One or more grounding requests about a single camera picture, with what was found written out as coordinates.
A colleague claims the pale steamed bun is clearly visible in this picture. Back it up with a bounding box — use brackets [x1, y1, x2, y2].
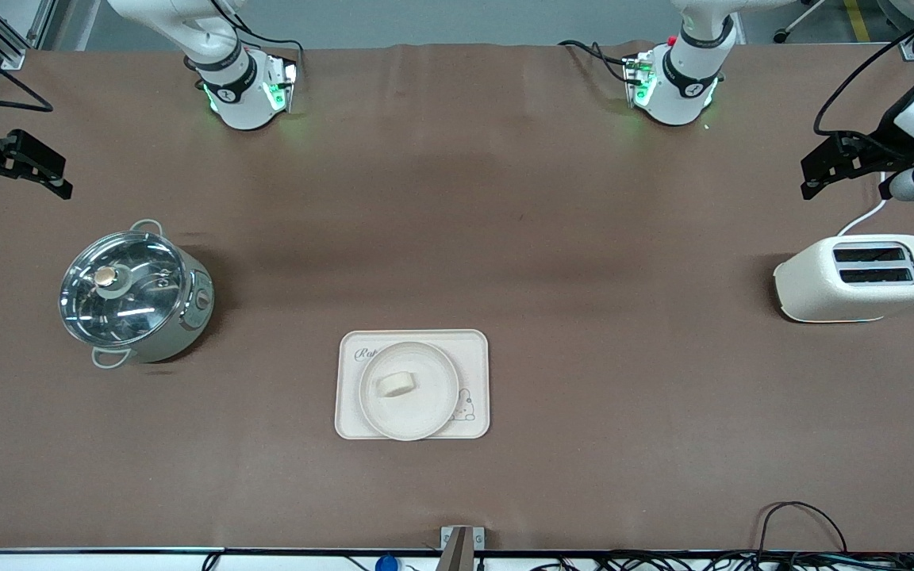
[378, 370, 417, 398]

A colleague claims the round cream plate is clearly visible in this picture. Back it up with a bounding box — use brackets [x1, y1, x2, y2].
[359, 341, 460, 442]

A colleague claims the cream two-slot toaster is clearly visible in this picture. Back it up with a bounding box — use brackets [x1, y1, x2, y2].
[773, 234, 914, 324]

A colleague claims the office chair wheel base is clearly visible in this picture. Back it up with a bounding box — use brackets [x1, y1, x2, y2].
[774, 0, 827, 44]

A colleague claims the glass pot lid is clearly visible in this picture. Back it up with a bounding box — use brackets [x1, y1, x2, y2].
[59, 230, 188, 348]

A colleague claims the pale green electric pot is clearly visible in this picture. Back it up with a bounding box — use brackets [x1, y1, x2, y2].
[59, 220, 216, 370]

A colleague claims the brown table mat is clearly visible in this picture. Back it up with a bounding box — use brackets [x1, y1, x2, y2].
[0, 44, 914, 552]

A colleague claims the cream rabbit print tray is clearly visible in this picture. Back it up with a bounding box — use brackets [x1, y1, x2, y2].
[335, 329, 491, 441]

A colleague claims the white toaster power cable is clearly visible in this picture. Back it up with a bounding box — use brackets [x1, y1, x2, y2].
[836, 197, 889, 237]

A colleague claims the black left base cable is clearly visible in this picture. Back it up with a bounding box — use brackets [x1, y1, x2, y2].
[559, 40, 634, 84]

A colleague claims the black base cable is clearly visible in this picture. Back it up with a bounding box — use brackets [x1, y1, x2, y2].
[559, 40, 634, 84]
[243, 30, 305, 80]

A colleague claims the black right base cable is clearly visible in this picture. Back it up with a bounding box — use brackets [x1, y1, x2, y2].
[243, 30, 305, 80]

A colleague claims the black looped cable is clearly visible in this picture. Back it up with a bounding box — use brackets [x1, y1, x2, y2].
[758, 501, 848, 556]

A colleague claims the grey metal bracket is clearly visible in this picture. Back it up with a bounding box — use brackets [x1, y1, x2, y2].
[440, 526, 485, 571]

